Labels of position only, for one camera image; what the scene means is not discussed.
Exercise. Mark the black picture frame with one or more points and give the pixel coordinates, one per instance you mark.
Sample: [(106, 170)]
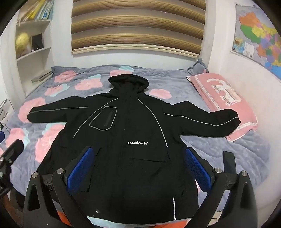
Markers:
[(37, 42)]

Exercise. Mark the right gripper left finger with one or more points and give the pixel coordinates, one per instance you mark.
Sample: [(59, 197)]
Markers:
[(49, 198)]

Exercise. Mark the black hooded jacket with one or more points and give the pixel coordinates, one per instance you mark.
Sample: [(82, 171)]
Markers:
[(139, 175)]

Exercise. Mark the pink pillow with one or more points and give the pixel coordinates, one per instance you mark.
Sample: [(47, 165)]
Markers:
[(218, 94)]

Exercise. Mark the grey pillow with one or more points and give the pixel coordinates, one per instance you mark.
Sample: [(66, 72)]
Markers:
[(198, 68)]

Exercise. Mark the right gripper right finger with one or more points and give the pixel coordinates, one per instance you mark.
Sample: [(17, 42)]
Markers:
[(240, 209)]

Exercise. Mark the row of books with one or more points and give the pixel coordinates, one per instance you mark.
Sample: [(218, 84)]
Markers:
[(40, 10)]

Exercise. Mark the black phone on bed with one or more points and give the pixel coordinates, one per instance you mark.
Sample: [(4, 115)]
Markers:
[(229, 162)]

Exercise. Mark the flat items on low shelf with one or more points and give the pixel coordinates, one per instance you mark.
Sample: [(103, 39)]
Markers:
[(41, 77)]

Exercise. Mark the colourful wall map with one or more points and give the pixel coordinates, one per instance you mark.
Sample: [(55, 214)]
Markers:
[(256, 38)]

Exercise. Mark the white bookshelf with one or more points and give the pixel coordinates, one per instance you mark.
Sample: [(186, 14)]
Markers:
[(33, 63)]

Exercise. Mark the yellow globe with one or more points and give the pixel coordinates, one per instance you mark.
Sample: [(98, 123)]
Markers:
[(21, 42)]

